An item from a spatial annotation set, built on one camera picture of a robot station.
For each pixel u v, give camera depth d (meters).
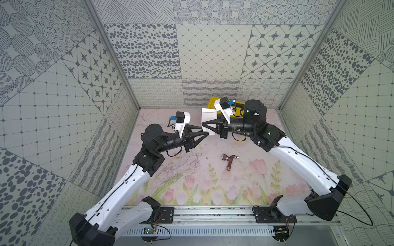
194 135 0.53
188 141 0.53
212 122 0.56
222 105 0.50
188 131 0.55
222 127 0.54
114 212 0.40
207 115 0.54
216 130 0.56
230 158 0.92
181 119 0.51
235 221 0.73
